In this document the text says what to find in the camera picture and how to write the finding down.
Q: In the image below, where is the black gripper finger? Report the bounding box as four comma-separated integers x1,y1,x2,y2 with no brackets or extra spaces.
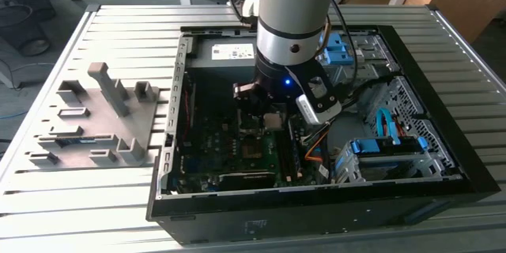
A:
232,82,274,117

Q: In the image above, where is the metal socket cover frame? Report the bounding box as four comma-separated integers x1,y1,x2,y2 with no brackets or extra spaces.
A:
235,107,264,136

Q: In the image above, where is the black CPU socket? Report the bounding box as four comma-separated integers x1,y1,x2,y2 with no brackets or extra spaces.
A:
236,136,264,161

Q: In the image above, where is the grey power supply unit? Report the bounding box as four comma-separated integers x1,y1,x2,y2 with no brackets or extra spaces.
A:
184,37,260,100

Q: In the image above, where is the blue plastic disk carrier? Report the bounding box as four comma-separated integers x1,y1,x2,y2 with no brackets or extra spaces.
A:
319,32,355,66

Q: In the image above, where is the dark green motherboard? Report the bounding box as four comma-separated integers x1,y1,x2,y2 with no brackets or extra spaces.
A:
173,72,328,191

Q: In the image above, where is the grey metal drive cage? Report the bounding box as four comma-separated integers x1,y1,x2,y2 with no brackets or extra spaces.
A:
334,139,450,184
319,32,400,108

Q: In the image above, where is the black graphics card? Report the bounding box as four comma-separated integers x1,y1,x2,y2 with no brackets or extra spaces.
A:
217,169,276,191

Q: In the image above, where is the blue carrier with black disk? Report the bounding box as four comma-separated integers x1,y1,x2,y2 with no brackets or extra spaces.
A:
350,136,430,156

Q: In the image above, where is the grey plastic parts rack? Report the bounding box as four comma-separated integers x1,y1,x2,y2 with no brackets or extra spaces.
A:
24,62,161,168

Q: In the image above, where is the black open PC case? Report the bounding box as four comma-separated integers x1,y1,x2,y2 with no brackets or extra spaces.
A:
144,24,502,246

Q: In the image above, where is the RAM stick with blue label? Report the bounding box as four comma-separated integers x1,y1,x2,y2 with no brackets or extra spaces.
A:
37,134,113,145

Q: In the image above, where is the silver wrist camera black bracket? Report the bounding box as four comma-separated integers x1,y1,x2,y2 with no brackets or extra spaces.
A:
284,65,343,126

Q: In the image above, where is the thin red wire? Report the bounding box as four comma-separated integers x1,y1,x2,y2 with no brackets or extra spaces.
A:
181,82,196,147

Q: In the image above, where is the orange flat wire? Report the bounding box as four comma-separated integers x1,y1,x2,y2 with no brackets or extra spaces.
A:
303,131,331,164

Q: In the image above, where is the black cable bundle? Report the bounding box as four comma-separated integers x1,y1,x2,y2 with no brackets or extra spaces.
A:
323,76,396,126

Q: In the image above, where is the light blue flat wire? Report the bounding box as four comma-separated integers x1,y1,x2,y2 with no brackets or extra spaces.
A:
376,107,400,146

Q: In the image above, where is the blue floor cable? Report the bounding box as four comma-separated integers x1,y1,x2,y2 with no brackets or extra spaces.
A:
0,110,29,120

